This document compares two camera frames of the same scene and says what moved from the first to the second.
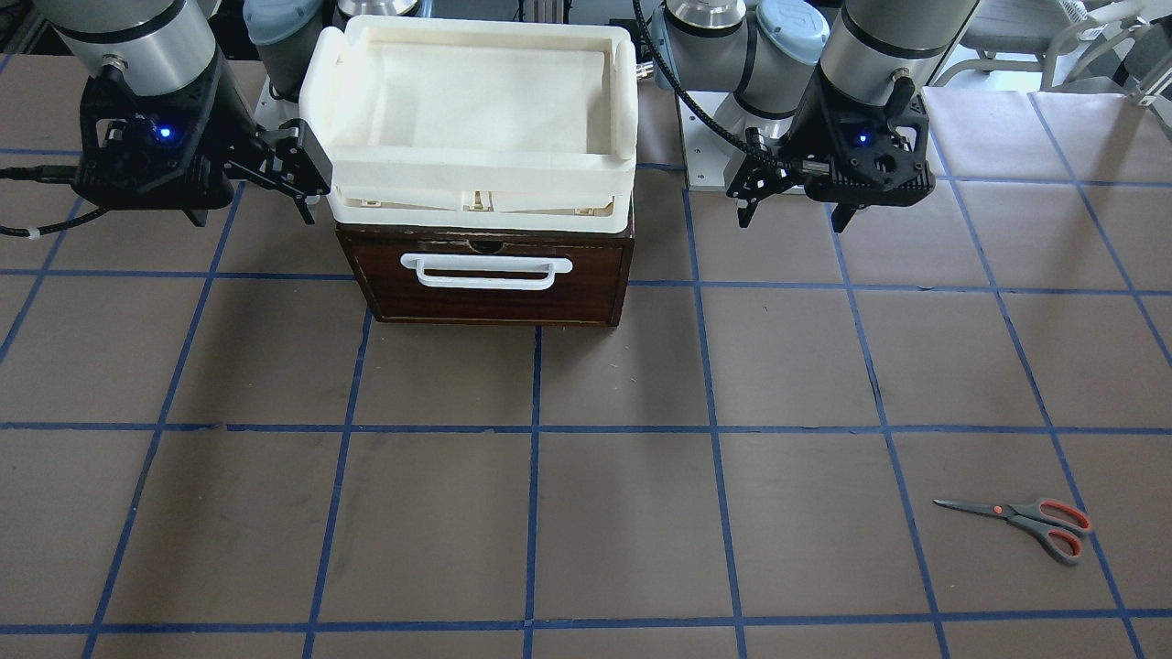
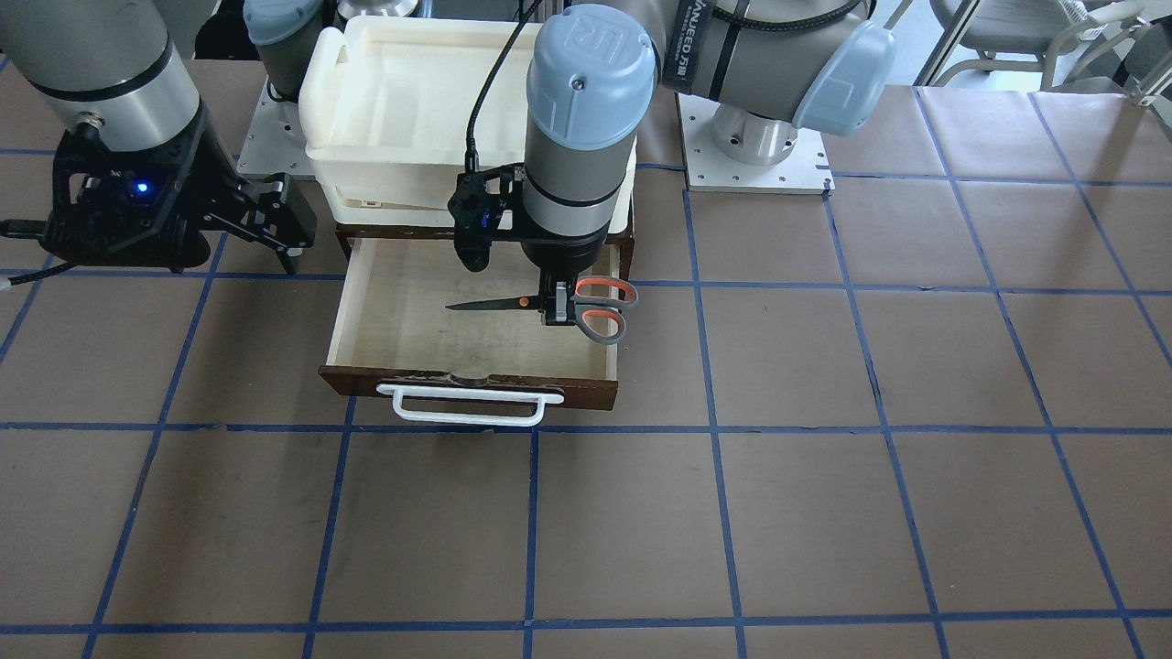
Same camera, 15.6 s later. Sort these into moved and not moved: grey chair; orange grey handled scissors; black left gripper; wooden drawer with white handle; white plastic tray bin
Moved: wooden drawer with white handle; orange grey handled scissors; black left gripper
Not moved: grey chair; white plastic tray bin
